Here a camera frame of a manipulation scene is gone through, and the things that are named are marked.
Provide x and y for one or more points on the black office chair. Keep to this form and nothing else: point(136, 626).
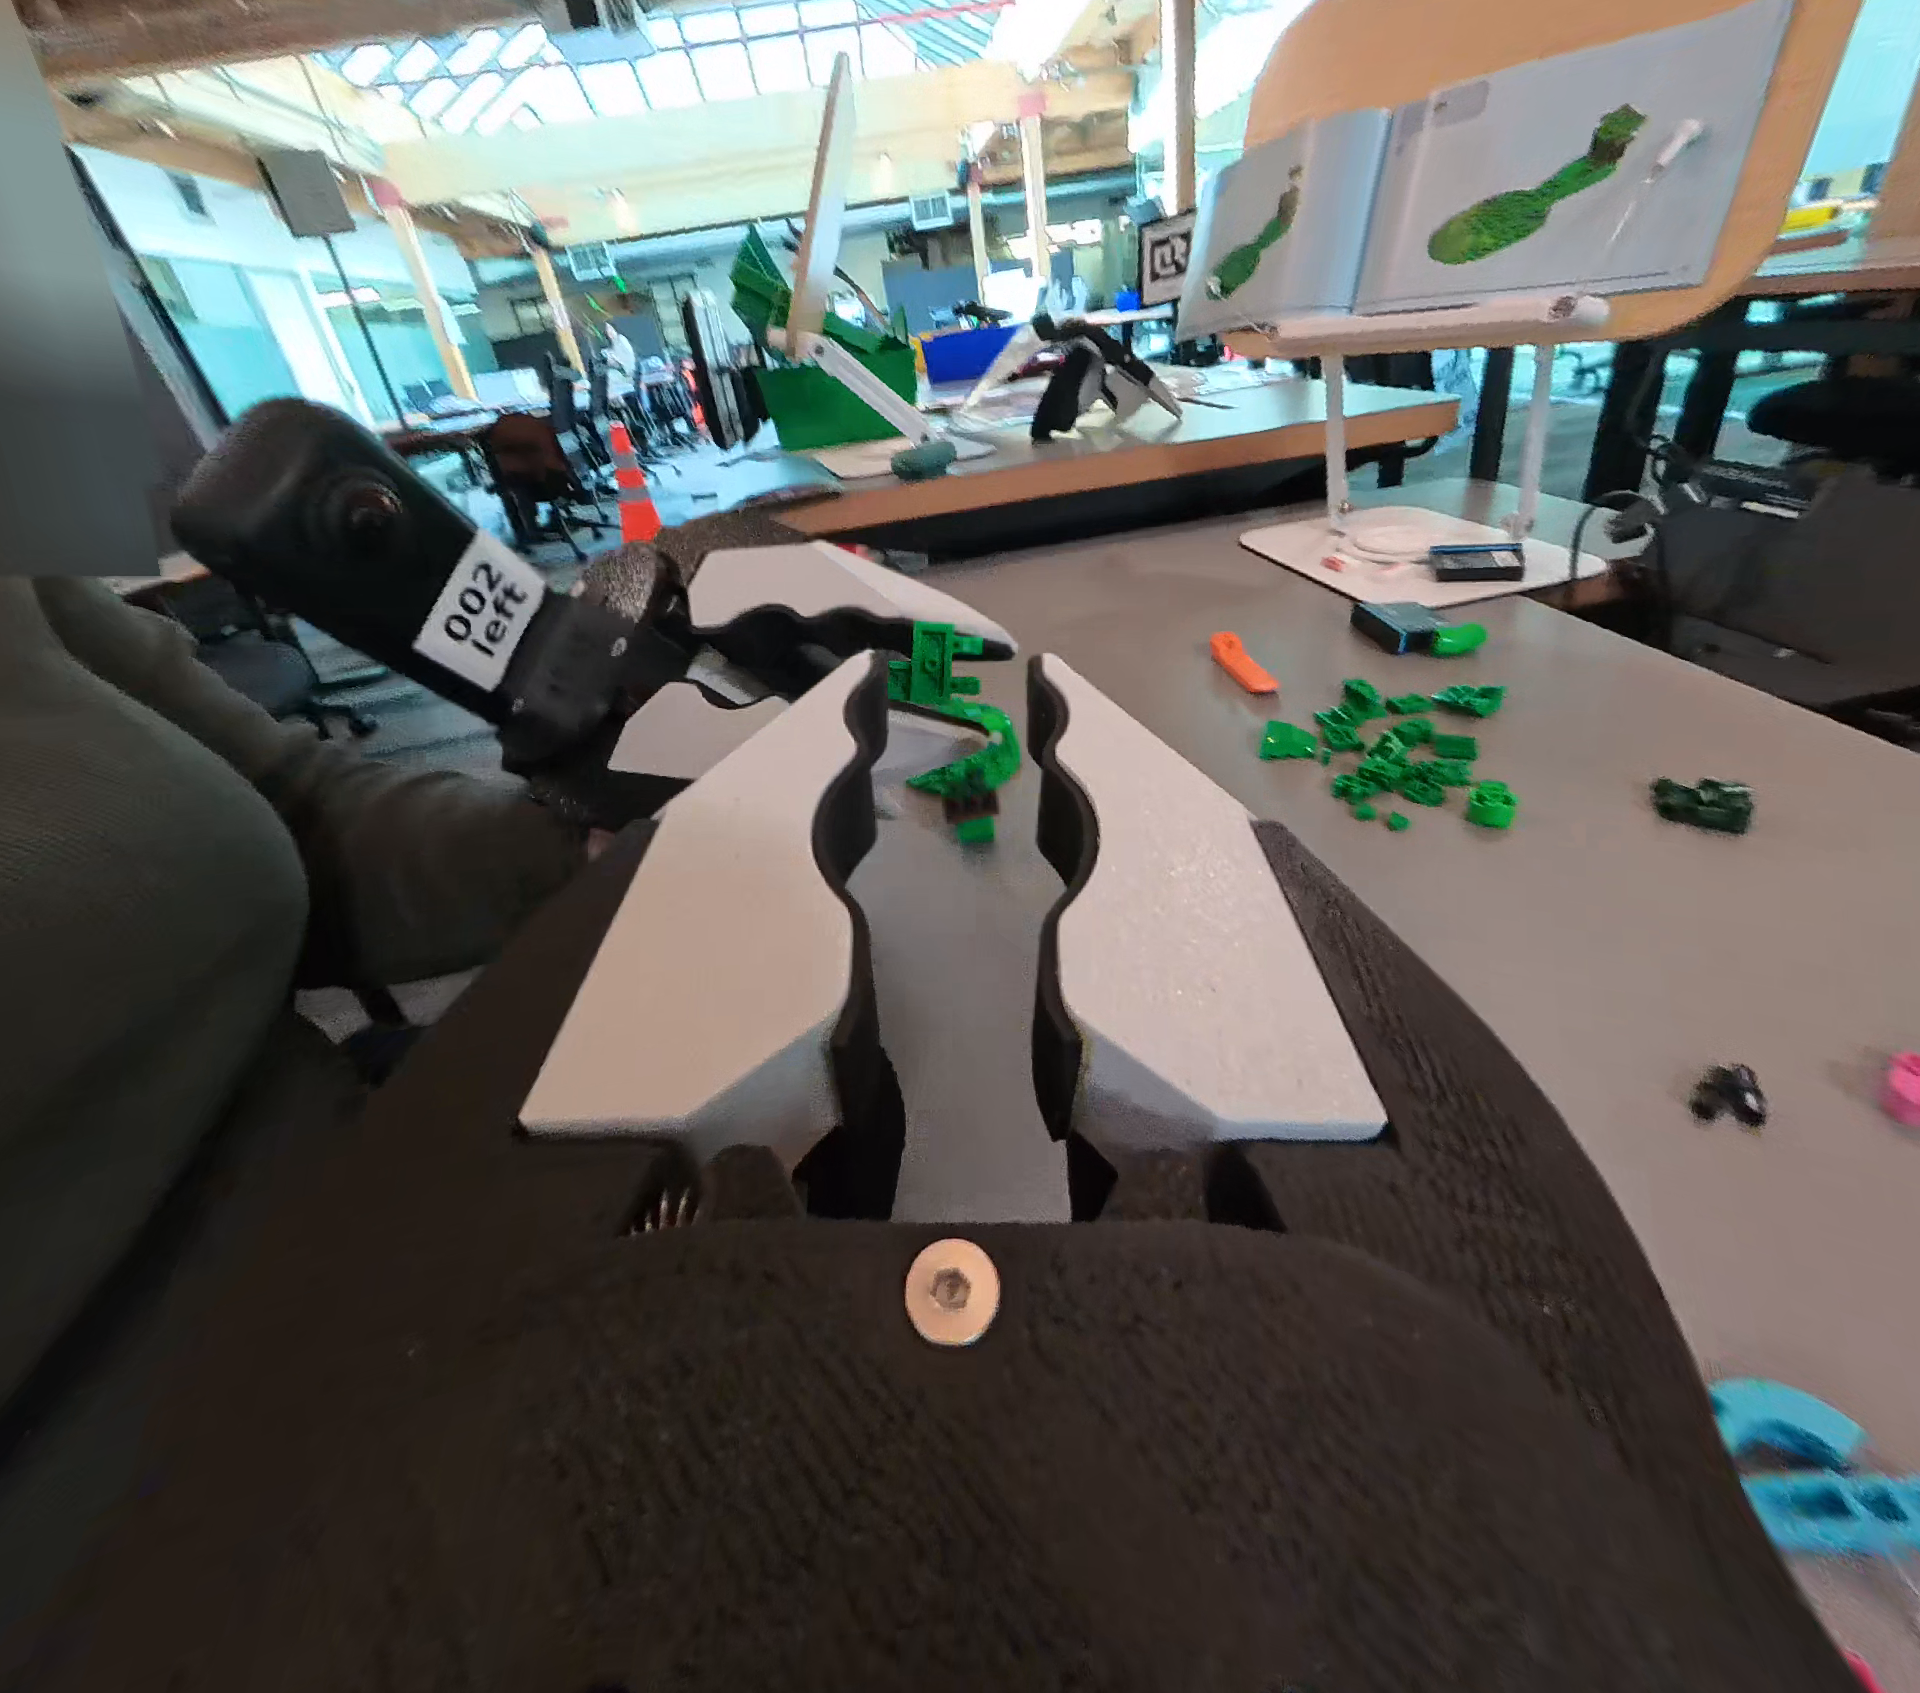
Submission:
point(533, 448)

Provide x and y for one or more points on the open instruction booklet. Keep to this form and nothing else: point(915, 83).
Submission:
point(1560, 176)

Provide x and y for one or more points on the grey panel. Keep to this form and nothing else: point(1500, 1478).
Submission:
point(67, 296)

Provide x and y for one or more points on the green round brick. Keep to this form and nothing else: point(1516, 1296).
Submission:
point(1493, 804)

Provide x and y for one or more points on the black and white tag sign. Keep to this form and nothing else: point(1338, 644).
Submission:
point(1167, 260)

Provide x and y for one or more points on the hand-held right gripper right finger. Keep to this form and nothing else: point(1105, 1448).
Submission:
point(1200, 957)

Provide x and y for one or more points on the pink brick piece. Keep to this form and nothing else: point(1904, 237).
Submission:
point(1904, 1090)

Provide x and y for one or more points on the bright green curved brick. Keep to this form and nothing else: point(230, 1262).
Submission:
point(1461, 643)

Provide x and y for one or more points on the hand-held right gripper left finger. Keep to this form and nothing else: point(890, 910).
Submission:
point(707, 957)

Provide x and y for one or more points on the green inverted slope brick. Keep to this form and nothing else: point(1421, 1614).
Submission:
point(1468, 699)

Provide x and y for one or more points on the person's left forearm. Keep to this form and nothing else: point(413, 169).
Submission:
point(377, 824)

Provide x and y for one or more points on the orange brick separator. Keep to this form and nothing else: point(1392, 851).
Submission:
point(1245, 662)

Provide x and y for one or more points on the black battery with blue edge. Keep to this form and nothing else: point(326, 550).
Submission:
point(1385, 626)

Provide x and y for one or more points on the black battery pack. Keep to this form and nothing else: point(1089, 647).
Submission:
point(1481, 563)

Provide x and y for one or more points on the grey desk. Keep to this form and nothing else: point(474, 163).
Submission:
point(1500, 974)

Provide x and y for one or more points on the orange traffic cone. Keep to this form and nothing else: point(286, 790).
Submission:
point(635, 501)

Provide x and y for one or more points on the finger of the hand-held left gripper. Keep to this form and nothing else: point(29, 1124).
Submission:
point(690, 724)
point(843, 583)

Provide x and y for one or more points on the pile of dark green connectors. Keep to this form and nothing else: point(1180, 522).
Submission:
point(1701, 804)

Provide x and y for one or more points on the dark grey box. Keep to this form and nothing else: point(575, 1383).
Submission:
point(1786, 613)

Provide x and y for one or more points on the green brick leaf model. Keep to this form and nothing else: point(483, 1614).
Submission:
point(986, 765)

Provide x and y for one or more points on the green bin with green parts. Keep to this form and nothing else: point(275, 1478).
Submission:
point(817, 388)

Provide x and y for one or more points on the black and white desk device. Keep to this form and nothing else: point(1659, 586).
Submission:
point(1089, 388)

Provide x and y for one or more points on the blue bin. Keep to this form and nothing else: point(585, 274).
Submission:
point(969, 352)

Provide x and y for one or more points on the light blue brick pieces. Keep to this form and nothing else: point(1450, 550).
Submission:
point(1801, 1468)

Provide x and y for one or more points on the pile of small green bricks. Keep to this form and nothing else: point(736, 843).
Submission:
point(1396, 756)

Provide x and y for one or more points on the wooden edged background desk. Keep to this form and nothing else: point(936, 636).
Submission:
point(1200, 438)

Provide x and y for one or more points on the small black brick piece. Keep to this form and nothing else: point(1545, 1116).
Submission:
point(1729, 1092)

